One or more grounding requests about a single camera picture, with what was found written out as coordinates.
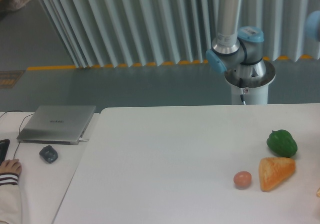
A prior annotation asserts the person's hand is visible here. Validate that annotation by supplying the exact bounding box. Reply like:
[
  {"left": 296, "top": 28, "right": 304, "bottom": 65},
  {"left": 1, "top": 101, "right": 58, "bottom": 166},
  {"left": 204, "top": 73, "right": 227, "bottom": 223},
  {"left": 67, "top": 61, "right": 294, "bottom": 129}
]
[{"left": 0, "top": 159, "right": 22, "bottom": 176}]

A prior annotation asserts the cream sleeved forearm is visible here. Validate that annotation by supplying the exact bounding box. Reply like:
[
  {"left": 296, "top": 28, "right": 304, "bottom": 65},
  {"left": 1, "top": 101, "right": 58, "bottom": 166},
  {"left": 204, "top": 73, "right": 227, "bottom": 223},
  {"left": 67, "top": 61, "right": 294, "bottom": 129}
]
[{"left": 0, "top": 172, "right": 22, "bottom": 223}]

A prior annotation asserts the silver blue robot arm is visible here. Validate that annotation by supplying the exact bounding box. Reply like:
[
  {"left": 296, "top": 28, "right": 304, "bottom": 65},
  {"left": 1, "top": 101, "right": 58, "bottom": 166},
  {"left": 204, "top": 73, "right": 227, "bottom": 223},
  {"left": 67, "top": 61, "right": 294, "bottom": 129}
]
[{"left": 206, "top": 0, "right": 320, "bottom": 89}]

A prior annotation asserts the yellow basket edge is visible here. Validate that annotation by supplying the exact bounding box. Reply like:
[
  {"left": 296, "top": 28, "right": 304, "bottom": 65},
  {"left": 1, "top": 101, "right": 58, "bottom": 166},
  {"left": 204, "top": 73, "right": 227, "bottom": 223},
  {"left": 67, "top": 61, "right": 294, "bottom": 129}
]
[{"left": 316, "top": 188, "right": 320, "bottom": 197}]

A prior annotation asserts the black keyboard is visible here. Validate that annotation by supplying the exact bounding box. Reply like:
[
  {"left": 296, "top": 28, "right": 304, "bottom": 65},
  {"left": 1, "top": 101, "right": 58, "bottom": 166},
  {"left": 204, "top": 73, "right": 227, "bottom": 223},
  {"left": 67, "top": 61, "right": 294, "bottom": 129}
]
[{"left": 0, "top": 139, "right": 10, "bottom": 164}]

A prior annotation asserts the dark grey mouse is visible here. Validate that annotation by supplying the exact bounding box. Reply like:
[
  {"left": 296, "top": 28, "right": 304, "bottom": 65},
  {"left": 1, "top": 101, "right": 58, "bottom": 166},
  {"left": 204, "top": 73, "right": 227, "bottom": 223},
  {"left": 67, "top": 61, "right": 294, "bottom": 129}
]
[{"left": 39, "top": 145, "right": 59, "bottom": 164}]

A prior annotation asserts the silver closed laptop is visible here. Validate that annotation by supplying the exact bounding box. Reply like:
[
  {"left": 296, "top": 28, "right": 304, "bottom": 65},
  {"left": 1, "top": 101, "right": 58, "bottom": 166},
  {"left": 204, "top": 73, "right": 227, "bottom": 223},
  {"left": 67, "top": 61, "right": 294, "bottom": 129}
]
[{"left": 17, "top": 105, "right": 96, "bottom": 145}]

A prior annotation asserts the white folding partition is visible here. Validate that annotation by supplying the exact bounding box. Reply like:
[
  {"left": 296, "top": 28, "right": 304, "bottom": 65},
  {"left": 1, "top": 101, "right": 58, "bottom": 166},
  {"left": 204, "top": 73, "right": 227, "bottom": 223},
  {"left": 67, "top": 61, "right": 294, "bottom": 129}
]
[{"left": 39, "top": 0, "right": 320, "bottom": 68}]

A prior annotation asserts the brown toy egg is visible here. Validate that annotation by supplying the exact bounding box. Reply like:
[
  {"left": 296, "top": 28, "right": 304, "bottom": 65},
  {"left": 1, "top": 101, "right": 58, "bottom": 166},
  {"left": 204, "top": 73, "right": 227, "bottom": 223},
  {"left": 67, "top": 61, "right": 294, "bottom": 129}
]
[{"left": 233, "top": 171, "right": 252, "bottom": 187}]

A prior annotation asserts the orange toy bread slice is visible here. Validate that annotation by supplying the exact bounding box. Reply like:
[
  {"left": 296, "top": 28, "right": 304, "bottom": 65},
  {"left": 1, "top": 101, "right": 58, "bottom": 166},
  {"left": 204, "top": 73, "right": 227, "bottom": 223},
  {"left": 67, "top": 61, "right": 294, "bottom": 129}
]
[{"left": 258, "top": 157, "right": 296, "bottom": 192}]

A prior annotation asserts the green toy pepper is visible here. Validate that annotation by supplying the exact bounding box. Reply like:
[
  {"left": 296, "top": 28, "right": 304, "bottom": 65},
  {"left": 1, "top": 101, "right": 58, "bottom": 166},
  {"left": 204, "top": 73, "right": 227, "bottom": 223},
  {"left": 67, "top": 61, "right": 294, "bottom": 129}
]
[{"left": 266, "top": 129, "right": 298, "bottom": 158}]

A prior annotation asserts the black mouse cable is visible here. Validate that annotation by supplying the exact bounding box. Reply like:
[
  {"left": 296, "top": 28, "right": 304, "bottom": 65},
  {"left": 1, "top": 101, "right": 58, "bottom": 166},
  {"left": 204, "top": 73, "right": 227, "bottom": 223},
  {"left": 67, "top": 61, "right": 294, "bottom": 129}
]
[{"left": 0, "top": 110, "right": 36, "bottom": 160}]

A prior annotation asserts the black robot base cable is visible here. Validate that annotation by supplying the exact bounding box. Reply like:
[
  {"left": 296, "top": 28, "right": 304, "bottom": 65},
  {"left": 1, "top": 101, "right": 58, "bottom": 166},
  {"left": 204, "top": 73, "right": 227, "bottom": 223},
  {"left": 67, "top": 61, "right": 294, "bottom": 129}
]
[{"left": 238, "top": 77, "right": 247, "bottom": 106}]

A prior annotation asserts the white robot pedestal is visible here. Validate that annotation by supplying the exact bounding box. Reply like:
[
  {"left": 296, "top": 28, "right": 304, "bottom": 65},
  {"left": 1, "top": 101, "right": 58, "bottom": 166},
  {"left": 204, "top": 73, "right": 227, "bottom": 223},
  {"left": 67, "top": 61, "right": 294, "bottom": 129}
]
[{"left": 230, "top": 84, "right": 269, "bottom": 105}]

